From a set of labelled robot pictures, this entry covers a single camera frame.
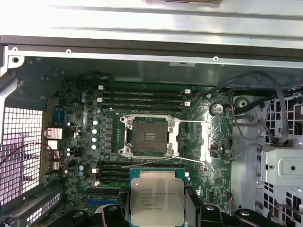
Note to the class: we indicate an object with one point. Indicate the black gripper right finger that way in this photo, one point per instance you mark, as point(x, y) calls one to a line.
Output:
point(210, 217)

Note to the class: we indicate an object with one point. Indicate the black RAM slot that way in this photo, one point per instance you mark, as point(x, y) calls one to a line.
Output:
point(142, 103)
point(142, 97)
point(142, 109)
point(111, 169)
point(142, 91)
point(111, 175)
point(113, 163)

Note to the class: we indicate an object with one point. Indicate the blue expansion slot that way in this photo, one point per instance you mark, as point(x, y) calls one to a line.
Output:
point(101, 202)

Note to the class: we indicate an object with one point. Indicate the locking lever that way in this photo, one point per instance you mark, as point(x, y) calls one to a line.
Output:
point(146, 161)

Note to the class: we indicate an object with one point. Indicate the metal drive cage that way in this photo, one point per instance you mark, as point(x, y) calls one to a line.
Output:
point(284, 170)

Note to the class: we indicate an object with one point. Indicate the metal socket cover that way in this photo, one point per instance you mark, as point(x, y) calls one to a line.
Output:
point(205, 142)

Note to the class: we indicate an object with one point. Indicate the CPU with silver top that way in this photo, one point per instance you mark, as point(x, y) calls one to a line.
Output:
point(156, 198)

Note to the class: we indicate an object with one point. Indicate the silver coin cell battery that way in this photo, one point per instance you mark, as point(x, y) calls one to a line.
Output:
point(216, 109)

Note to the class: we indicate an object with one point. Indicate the white case sticker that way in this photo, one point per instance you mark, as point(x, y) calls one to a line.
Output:
point(182, 64)

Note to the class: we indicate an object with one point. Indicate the green motherboard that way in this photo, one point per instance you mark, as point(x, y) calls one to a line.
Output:
point(213, 170)

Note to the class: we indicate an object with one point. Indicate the black PC case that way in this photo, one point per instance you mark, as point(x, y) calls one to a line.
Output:
point(142, 71)

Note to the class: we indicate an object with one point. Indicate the CPU socket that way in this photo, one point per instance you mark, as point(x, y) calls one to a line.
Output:
point(149, 127)

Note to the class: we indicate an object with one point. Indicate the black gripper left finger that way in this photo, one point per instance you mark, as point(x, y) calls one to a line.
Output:
point(111, 217)

